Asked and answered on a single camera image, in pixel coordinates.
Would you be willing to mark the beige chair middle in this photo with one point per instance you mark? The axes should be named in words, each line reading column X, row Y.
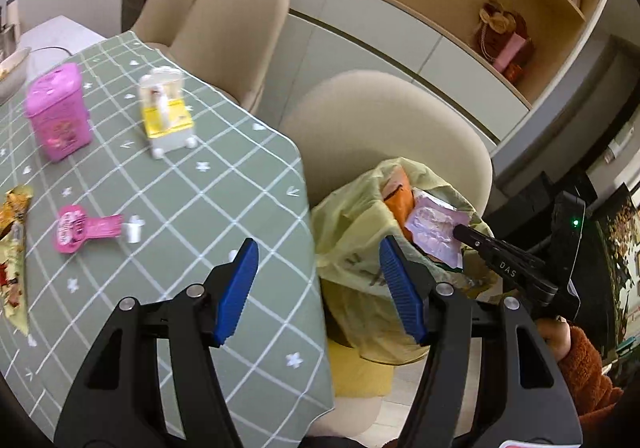
column 229, row 44

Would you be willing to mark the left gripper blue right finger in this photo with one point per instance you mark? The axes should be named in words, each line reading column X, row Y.
column 407, row 300

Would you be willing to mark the person right hand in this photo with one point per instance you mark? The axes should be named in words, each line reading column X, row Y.
column 556, row 334

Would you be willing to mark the beige chair near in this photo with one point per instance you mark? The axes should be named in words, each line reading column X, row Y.
column 350, row 123

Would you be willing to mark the gold yellow snack wrapper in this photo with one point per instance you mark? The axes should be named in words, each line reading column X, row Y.
column 13, row 251

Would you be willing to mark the pink bottle opener tag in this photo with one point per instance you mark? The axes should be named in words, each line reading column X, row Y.
column 74, row 227

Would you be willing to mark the white yellow toy container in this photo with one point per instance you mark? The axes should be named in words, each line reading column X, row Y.
column 167, row 123

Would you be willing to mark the beige chair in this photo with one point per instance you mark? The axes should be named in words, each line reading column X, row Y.
column 350, row 123
column 229, row 44
column 160, row 20

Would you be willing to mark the red gift bag decoration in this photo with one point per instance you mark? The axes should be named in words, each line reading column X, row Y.
column 502, row 39

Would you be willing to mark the yellow seat cushion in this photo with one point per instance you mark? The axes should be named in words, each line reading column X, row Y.
column 354, row 377

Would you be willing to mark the pink plastic box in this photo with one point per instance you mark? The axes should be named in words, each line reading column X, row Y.
column 56, row 110

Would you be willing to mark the beige chair far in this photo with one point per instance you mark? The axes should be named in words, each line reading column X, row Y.
column 160, row 20

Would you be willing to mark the purple translucent wrapper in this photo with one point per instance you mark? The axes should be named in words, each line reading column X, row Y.
column 431, row 224

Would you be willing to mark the wooden shelf cabinet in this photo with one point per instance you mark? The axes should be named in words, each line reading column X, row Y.
column 429, row 43

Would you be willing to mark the orange plastic bag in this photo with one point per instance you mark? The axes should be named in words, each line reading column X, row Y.
column 398, row 197

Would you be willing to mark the large white bowl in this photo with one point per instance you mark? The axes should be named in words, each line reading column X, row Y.
column 13, row 73

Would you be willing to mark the orange sleeve forearm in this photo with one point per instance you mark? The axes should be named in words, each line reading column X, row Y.
column 593, row 393

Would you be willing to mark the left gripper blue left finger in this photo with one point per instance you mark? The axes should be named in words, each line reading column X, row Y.
column 232, row 288

